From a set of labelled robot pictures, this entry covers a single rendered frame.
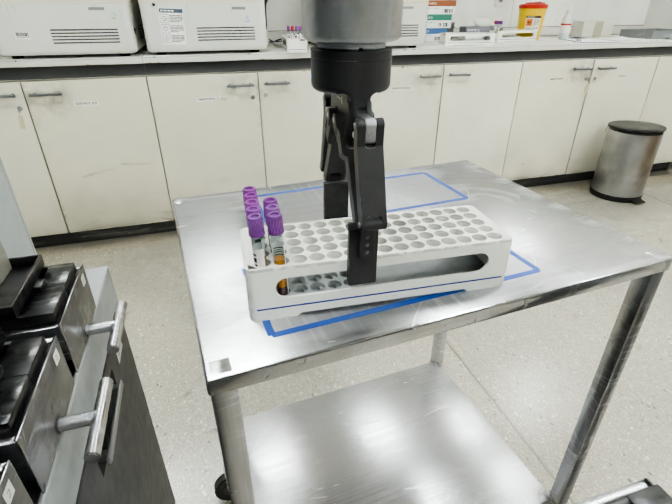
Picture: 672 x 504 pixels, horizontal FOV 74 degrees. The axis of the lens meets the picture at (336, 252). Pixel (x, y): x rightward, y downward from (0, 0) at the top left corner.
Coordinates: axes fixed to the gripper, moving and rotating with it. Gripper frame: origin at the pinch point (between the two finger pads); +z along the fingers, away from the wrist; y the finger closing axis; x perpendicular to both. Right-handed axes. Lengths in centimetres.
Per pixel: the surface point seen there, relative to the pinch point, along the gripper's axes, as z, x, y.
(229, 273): 5.5, 13.6, 5.1
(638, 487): 6.8, -14.1, -29.2
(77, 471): 19.6, 31.3, -8.0
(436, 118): 35, -107, 199
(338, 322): 5.4, 2.9, -7.4
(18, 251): 6.7, 41.9, 19.7
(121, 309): 12.3, 28.3, 10.3
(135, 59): -1, 48, 188
